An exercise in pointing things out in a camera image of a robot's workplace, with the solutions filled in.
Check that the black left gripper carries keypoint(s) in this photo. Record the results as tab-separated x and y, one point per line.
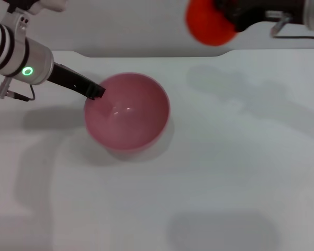
68	78

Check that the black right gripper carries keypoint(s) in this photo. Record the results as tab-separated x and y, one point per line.
256	10

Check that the pink plastic bowl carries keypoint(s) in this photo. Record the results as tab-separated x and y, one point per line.
130	125

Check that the orange fruit with stem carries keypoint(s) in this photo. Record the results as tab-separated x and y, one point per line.
206	26

